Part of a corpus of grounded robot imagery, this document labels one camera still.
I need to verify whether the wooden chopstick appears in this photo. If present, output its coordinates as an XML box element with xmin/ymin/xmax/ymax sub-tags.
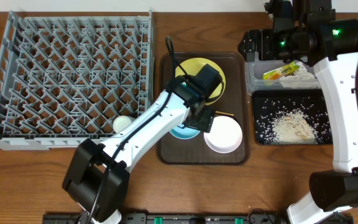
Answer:
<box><xmin>215</xmin><ymin>111</ymin><xmax>234</xmax><ymax>117</ymax></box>

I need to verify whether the light blue bowl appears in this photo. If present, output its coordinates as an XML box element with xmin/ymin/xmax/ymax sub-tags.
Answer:
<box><xmin>169</xmin><ymin>124</ymin><xmax>200</xmax><ymax>140</ymax></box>

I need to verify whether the white bowl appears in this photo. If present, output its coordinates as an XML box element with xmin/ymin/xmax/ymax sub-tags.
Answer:
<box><xmin>204</xmin><ymin>116</ymin><xmax>243</xmax><ymax>154</ymax></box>

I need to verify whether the green snack wrapper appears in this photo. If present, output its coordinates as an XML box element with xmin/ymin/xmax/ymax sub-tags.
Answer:
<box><xmin>262</xmin><ymin>62</ymin><xmax>300</xmax><ymax>80</ymax></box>

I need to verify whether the white plastic cup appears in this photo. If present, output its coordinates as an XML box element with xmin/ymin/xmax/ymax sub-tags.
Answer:
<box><xmin>113</xmin><ymin>116</ymin><xmax>135</xmax><ymax>133</ymax></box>

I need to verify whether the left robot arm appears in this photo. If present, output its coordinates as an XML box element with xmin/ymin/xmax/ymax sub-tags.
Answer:
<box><xmin>62</xmin><ymin>64</ymin><xmax>224</xmax><ymax>223</ymax></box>

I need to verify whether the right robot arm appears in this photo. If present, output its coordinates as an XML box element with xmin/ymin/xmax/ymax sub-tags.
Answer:
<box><xmin>238</xmin><ymin>0</ymin><xmax>358</xmax><ymax>223</ymax></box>

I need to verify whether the clear plastic waste bin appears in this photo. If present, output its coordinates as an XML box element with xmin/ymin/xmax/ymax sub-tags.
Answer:
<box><xmin>245</xmin><ymin>60</ymin><xmax>321</xmax><ymax>95</ymax></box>

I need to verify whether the black waste tray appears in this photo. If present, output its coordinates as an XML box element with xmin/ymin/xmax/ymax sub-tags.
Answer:
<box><xmin>251</xmin><ymin>88</ymin><xmax>334</xmax><ymax>146</ymax></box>

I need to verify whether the brown serving tray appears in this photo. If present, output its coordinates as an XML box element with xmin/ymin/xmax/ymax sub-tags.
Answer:
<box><xmin>157</xmin><ymin>52</ymin><xmax>250</xmax><ymax>165</ymax></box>

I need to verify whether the yellow plate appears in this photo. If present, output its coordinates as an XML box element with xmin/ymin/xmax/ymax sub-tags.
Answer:
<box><xmin>175</xmin><ymin>57</ymin><xmax>226</xmax><ymax>105</ymax></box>

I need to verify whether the grey plastic dish rack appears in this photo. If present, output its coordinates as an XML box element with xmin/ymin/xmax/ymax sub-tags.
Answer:
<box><xmin>0</xmin><ymin>12</ymin><xmax>155</xmax><ymax>151</ymax></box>

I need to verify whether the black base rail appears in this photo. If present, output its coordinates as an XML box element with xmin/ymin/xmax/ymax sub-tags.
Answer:
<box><xmin>42</xmin><ymin>210</ymin><xmax>286</xmax><ymax>224</ymax></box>

